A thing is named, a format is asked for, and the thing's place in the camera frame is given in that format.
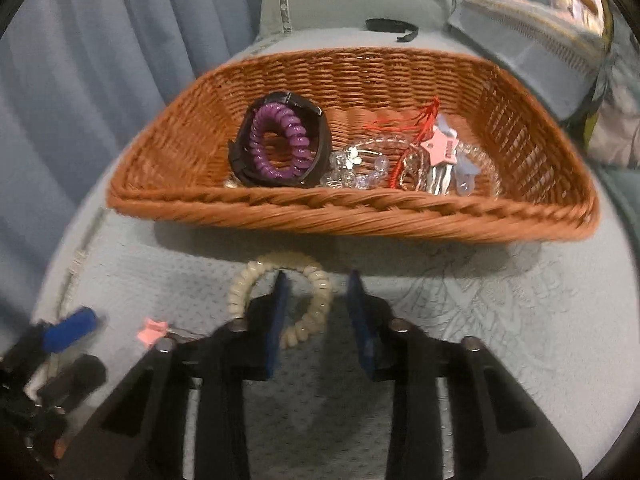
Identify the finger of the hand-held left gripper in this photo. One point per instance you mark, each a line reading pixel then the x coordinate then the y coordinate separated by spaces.
pixel 70 329
pixel 75 377

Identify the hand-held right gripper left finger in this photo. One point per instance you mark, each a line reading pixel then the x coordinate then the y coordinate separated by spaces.
pixel 277 327

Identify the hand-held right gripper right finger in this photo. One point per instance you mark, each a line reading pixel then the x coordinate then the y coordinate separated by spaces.
pixel 361 327

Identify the black wristwatch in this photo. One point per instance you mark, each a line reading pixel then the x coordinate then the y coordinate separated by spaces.
pixel 239 160

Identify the light blue hair clip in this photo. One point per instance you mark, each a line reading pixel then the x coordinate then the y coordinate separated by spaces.
pixel 468 172

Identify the brown wicker basket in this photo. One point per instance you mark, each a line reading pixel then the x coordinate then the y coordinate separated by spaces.
pixel 190 160

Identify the key with pink star cap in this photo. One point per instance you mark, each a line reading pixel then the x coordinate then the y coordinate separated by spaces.
pixel 440 147

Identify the blue curtain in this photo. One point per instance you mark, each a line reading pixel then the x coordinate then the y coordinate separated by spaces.
pixel 100 85

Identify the striped blue pillow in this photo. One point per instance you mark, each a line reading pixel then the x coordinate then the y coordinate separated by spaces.
pixel 530 50

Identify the floral print pillow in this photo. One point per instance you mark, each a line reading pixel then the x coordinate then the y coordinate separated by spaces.
pixel 617 110

